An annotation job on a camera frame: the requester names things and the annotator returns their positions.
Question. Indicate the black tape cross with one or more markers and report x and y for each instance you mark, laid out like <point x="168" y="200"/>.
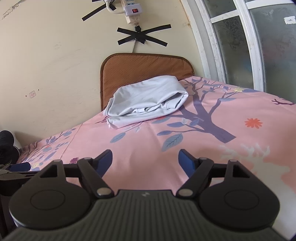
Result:
<point x="92" y="13"/>
<point x="141" y="36"/>

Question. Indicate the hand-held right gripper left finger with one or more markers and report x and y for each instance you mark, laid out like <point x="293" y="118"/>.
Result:
<point x="105" y="160"/>

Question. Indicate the white window sticker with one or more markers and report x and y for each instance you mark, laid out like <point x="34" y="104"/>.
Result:
<point x="289" y="20"/>

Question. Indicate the white garment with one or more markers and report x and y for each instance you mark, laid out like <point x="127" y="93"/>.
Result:
<point x="148" y="97"/>

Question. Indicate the small wall sticker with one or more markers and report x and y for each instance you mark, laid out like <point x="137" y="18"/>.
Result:
<point x="32" y="94"/>

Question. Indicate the white power strip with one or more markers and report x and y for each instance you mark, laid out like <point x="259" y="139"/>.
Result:
<point x="131" y="10"/>

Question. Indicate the white framed window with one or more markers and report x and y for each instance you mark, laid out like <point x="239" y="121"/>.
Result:
<point x="254" y="58"/>

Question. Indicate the brown cushion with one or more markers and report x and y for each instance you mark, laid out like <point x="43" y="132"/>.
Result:
<point x="138" y="67"/>

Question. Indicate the pink floral bed sheet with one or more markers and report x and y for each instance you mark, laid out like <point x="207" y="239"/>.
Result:
<point x="150" y="139"/>

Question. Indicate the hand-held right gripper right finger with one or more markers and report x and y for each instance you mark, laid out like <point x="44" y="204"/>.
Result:
<point x="187" y="162"/>

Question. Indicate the dark clothes pile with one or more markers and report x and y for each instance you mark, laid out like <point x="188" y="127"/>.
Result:
<point x="7" y="139"/>

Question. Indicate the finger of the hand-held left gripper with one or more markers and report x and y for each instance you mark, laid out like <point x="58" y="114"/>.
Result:
<point x="19" y="167"/>

